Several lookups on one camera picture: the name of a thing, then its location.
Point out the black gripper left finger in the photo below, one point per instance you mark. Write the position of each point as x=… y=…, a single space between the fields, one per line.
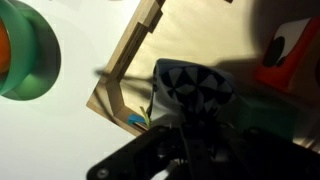
x=146 y=153

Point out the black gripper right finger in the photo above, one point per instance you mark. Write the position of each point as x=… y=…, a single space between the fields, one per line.
x=260 y=156

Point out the black white triangle soft block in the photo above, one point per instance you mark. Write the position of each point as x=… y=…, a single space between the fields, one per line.
x=193 y=83

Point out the small green block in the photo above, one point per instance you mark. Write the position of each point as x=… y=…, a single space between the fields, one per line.
x=266 y=118

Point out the multicolour soft block orange circle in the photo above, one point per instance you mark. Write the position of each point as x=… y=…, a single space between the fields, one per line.
x=293 y=63

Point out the light wooden tray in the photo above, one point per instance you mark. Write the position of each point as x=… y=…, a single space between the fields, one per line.
x=200 y=36

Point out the blue tape piece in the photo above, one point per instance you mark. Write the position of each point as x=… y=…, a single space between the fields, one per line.
x=135 y=119

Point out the orange toy fruit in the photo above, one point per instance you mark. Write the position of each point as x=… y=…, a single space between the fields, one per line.
x=4 y=46

